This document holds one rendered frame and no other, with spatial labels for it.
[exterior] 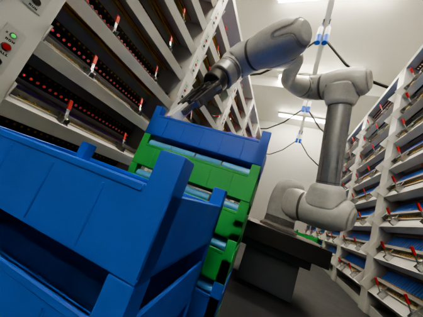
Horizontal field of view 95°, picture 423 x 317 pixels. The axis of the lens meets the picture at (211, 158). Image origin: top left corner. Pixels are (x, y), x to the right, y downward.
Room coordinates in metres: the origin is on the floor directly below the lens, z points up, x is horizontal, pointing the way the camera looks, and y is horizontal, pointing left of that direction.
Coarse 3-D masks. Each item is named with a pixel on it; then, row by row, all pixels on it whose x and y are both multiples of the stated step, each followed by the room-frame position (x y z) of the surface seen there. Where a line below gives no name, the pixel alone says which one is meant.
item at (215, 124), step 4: (192, 84) 1.14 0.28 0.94; (192, 88) 1.16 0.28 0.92; (196, 108) 1.49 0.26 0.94; (200, 108) 1.35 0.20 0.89; (204, 108) 1.38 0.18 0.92; (196, 112) 1.54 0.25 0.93; (200, 112) 1.57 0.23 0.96; (204, 112) 1.41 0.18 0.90; (208, 112) 1.45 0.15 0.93; (200, 116) 1.62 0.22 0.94; (204, 116) 1.62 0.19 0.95; (208, 116) 1.48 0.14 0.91; (204, 120) 1.67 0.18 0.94; (208, 120) 1.51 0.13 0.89; (212, 120) 1.55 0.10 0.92; (216, 120) 1.71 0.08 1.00; (212, 124) 1.59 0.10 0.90; (216, 124) 1.71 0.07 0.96; (220, 124) 1.69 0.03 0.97; (216, 128) 1.68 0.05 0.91
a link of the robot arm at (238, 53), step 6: (240, 42) 0.55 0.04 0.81; (246, 42) 0.52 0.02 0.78; (234, 48) 0.55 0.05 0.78; (240, 48) 0.53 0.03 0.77; (228, 54) 0.56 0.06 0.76; (234, 54) 0.54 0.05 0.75; (240, 54) 0.53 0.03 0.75; (246, 54) 0.52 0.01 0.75; (234, 60) 0.55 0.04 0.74; (240, 60) 0.54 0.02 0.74; (246, 60) 0.53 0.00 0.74; (240, 66) 0.56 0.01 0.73; (246, 66) 0.55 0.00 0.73; (240, 72) 0.57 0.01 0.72; (246, 72) 0.57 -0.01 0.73; (252, 72) 0.58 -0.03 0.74; (240, 78) 0.60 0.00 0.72
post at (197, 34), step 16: (208, 16) 1.06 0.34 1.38; (192, 32) 1.09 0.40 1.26; (208, 32) 1.09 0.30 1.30; (176, 48) 1.12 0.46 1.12; (192, 64) 1.07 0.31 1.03; (160, 80) 1.12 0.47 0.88; (176, 80) 1.08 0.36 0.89; (192, 80) 1.13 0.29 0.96; (144, 112) 1.13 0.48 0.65; (128, 144) 1.13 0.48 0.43
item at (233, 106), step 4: (236, 100) 1.94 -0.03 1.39; (232, 104) 1.84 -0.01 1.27; (236, 104) 1.93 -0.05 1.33; (232, 108) 2.02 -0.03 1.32; (236, 108) 1.94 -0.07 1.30; (232, 112) 2.12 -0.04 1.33; (236, 112) 1.99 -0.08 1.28; (240, 112) 2.18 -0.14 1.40; (232, 116) 2.20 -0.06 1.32; (236, 116) 2.17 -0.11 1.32; (240, 116) 2.17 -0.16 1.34; (232, 120) 2.30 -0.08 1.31; (236, 120) 2.30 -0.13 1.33; (240, 120) 2.19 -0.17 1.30; (240, 124) 2.25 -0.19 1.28; (244, 124) 2.34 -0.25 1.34
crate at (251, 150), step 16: (160, 112) 0.48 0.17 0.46; (160, 128) 0.47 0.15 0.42; (176, 128) 0.46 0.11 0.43; (192, 128) 0.45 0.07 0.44; (208, 128) 0.44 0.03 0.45; (176, 144) 0.49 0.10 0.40; (192, 144) 0.44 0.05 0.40; (208, 144) 0.43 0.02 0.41; (224, 144) 0.42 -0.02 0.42; (240, 144) 0.41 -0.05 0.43; (256, 144) 0.40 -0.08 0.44; (224, 160) 0.47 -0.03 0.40; (240, 160) 0.41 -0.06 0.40; (256, 160) 0.40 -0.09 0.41
